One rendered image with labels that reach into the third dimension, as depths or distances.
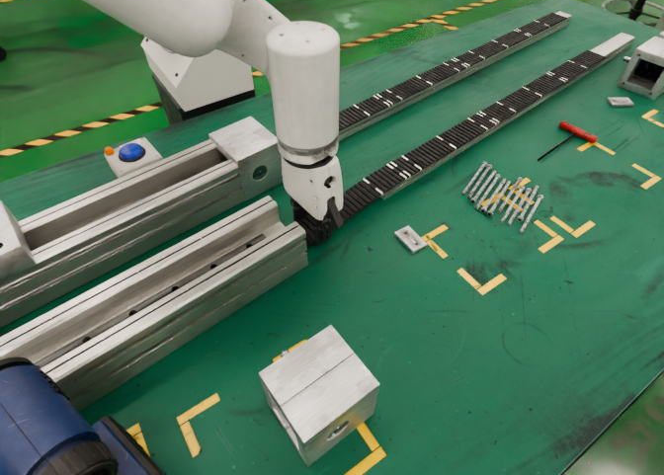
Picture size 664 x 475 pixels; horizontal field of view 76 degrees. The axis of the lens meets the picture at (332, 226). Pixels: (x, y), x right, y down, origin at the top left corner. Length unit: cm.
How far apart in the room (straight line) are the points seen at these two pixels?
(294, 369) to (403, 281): 26
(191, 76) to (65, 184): 34
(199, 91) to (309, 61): 59
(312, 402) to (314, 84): 35
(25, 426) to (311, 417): 24
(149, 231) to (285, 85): 35
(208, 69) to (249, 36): 47
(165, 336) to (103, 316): 9
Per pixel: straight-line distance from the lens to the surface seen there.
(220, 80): 107
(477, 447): 59
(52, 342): 65
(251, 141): 77
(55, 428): 41
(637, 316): 78
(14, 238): 70
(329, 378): 49
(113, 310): 65
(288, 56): 49
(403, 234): 73
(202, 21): 46
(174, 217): 74
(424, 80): 109
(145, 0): 45
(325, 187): 60
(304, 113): 52
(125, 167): 84
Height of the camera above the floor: 133
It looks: 48 degrees down
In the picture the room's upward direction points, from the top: straight up
